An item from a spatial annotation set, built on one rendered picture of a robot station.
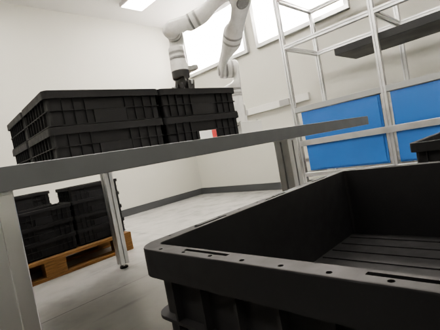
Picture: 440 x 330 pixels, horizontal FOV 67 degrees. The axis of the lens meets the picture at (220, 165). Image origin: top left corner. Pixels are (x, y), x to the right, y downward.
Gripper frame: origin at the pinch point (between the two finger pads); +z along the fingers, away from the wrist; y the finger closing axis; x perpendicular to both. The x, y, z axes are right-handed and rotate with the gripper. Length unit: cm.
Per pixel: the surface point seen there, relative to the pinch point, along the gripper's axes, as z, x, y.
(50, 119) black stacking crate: 5, -59, 9
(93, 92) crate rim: -2.7, -44.8, 10.5
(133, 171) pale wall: 28, 139, -322
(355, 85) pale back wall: -22, 273, -49
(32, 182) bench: 23, -77, 53
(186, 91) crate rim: -2.6, -7.6, 11.2
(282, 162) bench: 31, 7, 40
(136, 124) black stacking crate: 8.6, -31.7, 10.7
